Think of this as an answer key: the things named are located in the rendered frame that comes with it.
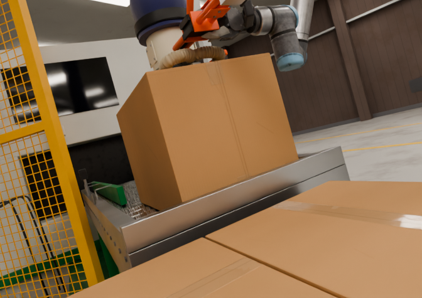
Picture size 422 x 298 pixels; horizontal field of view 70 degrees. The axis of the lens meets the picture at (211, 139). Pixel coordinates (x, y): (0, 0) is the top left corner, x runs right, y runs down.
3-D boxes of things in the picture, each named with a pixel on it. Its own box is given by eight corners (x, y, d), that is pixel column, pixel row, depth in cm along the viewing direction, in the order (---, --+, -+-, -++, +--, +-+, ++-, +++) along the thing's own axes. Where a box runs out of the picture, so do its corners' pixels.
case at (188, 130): (140, 202, 130) (115, 114, 130) (219, 175, 147) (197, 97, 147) (188, 223, 76) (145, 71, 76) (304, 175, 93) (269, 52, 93)
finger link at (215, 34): (200, 51, 93) (221, 40, 97) (208, 43, 88) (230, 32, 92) (194, 41, 93) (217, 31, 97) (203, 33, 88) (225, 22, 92)
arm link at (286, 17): (304, 27, 103) (296, -1, 103) (276, 30, 97) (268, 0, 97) (286, 37, 111) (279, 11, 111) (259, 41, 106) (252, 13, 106)
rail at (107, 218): (85, 210, 273) (80, 190, 273) (91, 208, 276) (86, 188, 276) (141, 315, 66) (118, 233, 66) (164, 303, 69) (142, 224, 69)
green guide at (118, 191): (85, 193, 275) (82, 184, 275) (97, 189, 279) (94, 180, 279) (103, 211, 131) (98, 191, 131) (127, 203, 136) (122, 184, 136)
